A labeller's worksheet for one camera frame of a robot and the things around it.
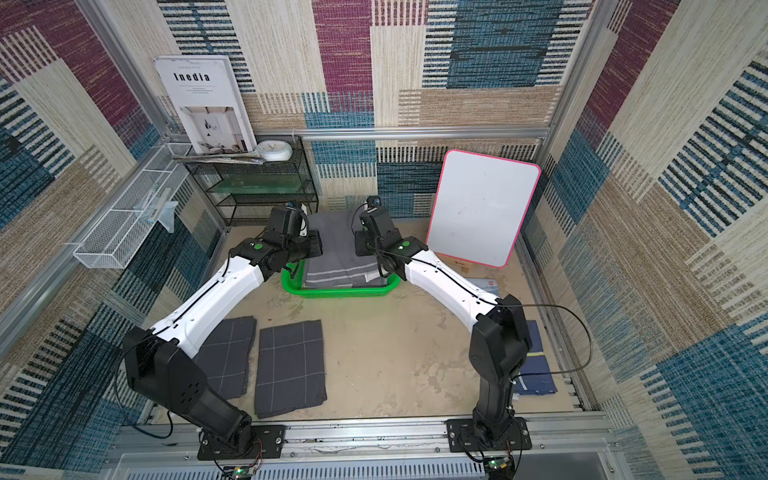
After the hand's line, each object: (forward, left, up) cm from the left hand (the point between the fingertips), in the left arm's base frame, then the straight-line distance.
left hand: (318, 238), depth 84 cm
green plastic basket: (-1, +11, -20) cm, 23 cm away
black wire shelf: (+26, +28, -5) cm, 39 cm away
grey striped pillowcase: (-4, -5, -7) cm, 10 cm away
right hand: (+1, -12, +1) cm, 12 cm away
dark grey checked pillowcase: (-28, +8, -23) cm, 38 cm away
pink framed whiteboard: (+14, -48, -2) cm, 50 cm away
